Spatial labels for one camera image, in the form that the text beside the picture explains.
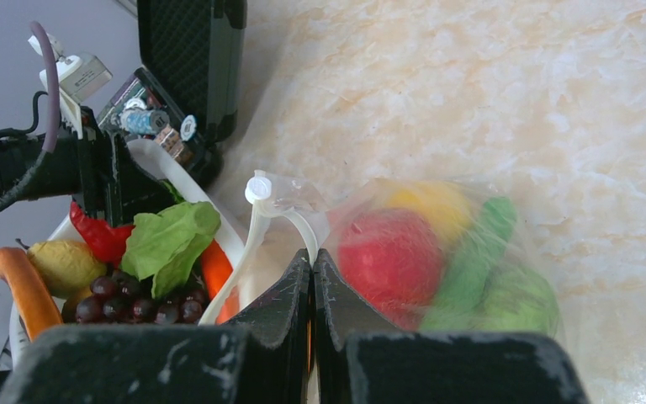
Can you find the small red toy tomato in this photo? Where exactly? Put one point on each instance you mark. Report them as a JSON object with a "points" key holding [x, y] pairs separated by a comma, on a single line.
{"points": [[392, 258]]}

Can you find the red toy chili pepper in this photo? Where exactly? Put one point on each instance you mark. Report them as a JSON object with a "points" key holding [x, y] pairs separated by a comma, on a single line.
{"points": [[108, 244]]}

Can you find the yellow toy lemon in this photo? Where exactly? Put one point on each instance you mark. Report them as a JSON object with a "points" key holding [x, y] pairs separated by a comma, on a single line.
{"points": [[442, 204]]}

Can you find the green toy cucumber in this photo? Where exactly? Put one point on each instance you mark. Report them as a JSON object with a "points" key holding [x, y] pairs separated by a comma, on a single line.
{"points": [[480, 249]]}

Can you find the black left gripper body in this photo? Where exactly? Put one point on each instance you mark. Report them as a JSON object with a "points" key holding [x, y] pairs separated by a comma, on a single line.
{"points": [[110, 184]]}

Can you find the small green toy cabbage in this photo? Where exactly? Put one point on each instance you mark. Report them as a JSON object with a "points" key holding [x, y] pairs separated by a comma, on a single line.
{"points": [[518, 298]]}

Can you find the yellow toy mango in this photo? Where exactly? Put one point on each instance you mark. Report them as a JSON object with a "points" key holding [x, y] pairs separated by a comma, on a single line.
{"points": [[66, 266]]}

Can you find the green toy lettuce leaf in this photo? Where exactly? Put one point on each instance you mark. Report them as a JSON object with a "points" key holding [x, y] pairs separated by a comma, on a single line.
{"points": [[163, 247]]}

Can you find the clear zip top bag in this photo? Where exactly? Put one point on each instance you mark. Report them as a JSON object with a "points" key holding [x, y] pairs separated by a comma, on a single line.
{"points": [[290, 212]]}

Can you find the white plastic basket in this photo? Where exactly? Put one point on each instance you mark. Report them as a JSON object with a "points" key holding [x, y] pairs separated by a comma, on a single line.
{"points": [[156, 161]]}

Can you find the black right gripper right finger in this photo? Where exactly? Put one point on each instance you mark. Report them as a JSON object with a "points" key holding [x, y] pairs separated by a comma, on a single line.
{"points": [[363, 358]]}

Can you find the purple toy grapes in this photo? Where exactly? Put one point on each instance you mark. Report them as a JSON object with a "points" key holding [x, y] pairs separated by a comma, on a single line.
{"points": [[122, 298]]}

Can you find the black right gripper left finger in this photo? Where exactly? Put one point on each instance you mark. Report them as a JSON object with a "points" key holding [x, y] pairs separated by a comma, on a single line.
{"points": [[258, 356]]}

